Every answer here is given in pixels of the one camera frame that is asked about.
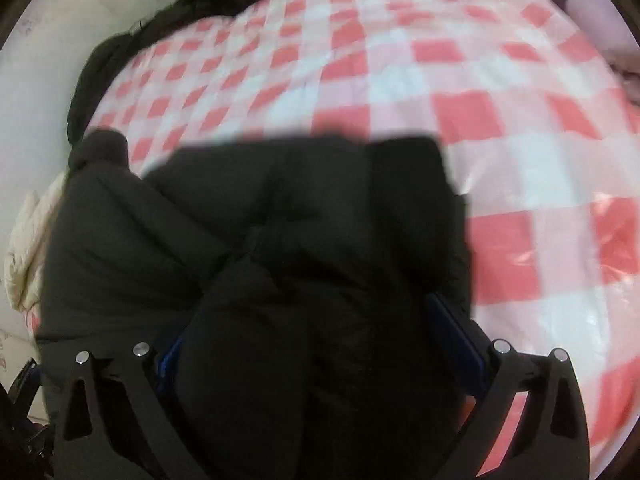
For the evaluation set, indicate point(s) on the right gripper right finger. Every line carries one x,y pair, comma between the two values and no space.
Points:
550,440

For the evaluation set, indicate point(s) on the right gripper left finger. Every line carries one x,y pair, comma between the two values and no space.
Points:
109,423

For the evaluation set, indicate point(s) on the black puffer jacket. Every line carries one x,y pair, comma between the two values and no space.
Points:
285,288

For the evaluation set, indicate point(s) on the cream quilted jacket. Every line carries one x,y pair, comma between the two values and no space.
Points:
28,245

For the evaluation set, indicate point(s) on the red white checkered bed cover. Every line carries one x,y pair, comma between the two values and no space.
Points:
537,137

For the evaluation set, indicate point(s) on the purple pink garment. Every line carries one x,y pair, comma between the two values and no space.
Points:
606,29

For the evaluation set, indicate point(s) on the black coat by wall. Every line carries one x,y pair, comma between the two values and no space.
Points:
111,56

